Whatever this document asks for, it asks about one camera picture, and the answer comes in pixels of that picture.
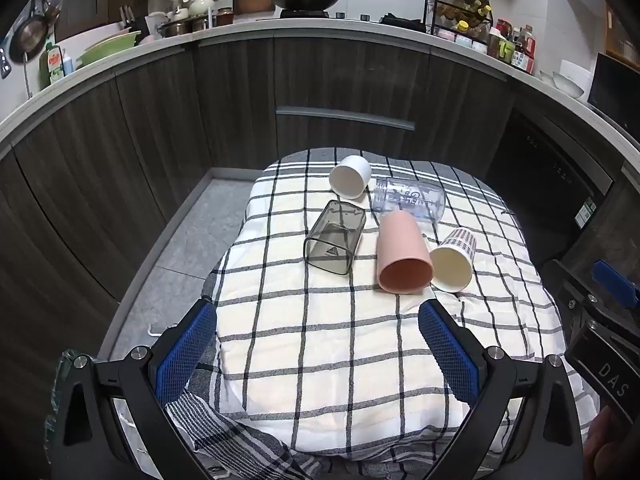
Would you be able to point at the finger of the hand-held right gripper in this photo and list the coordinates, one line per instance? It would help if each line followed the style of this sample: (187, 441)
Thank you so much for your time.
(615, 282)
(570, 292)

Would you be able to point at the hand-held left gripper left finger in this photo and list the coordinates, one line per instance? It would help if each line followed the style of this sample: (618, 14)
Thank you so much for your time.
(184, 355)

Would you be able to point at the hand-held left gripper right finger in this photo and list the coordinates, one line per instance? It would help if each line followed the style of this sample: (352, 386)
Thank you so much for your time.
(450, 355)

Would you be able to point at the plaid paper cup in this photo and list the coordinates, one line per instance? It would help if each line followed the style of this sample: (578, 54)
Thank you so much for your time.
(452, 262)

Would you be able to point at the pink cup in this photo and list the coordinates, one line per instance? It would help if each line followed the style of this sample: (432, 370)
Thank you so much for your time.
(402, 255)

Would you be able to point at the grey transparent square cup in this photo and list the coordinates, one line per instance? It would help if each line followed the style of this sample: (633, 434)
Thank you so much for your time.
(334, 237)

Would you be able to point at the white cup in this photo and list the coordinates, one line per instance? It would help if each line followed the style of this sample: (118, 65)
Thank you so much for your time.
(349, 176)

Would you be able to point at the person's right hand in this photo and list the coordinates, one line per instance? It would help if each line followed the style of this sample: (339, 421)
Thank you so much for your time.
(605, 442)

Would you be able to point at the grey striped cloth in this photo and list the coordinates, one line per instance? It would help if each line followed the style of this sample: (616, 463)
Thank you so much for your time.
(235, 430)

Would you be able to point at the black built-in dishwasher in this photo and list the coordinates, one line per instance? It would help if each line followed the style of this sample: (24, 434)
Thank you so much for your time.
(542, 170)

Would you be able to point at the black and white checked cloth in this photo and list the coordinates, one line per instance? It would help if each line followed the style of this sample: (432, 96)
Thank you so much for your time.
(325, 340)

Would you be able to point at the black microwave oven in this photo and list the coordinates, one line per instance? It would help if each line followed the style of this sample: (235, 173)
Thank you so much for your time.
(612, 92)

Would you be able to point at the stack of white bowls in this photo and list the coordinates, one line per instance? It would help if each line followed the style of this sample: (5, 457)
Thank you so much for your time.
(567, 80)

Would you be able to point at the dark wood kitchen cabinet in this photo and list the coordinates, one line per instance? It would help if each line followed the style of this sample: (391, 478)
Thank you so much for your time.
(150, 125)

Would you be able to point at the row of condiment bottles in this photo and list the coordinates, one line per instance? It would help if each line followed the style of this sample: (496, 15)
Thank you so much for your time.
(515, 47)

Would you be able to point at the green plastic basin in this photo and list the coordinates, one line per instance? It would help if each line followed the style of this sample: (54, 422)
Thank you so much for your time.
(107, 49)

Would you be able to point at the green dish soap bottle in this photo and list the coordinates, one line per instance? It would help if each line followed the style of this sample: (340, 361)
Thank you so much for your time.
(55, 65)

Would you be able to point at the steel pot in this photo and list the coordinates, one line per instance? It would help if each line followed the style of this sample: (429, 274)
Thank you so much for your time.
(185, 26)

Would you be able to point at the white pitcher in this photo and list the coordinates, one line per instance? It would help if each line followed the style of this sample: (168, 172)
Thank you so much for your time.
(156, 24)

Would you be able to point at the knife block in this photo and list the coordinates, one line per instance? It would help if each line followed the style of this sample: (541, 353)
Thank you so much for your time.
(129, 19)

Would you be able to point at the brown lidded jar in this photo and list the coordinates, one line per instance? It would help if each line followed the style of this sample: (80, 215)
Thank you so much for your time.
(225, 16)

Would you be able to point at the white teapot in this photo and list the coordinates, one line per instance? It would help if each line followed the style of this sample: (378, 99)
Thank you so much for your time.
(201, 5)

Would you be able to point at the white kitchen countertop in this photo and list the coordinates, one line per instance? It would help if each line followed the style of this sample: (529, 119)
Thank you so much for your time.
(310, 26)

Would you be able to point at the hanging pan with glass lid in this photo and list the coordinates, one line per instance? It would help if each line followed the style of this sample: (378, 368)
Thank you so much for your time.
(32, 30)

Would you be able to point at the black induction cooker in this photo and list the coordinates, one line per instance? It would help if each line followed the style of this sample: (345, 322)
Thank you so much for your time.
(305, 13)

